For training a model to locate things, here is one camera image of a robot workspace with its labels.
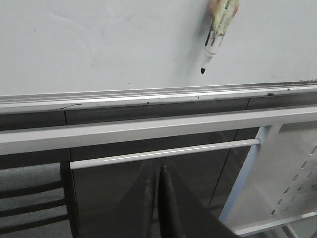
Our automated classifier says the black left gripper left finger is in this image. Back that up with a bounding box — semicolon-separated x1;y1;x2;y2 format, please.
78;161;156;238

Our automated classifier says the white black-tip whiteboard marker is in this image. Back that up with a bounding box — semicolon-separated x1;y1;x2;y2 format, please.
201;0;240;74

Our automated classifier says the black slatted chair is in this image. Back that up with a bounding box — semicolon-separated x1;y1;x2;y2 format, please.
0;162;79;238

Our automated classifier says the large whiteboard with aluminium frame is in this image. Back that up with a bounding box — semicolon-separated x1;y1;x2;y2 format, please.
0;0;317;114

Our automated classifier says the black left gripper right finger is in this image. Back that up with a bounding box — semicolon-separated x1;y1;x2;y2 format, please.
158;165;238;238

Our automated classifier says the white metal pegboard rack frame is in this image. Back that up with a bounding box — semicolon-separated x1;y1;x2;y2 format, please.
0;105;317;238

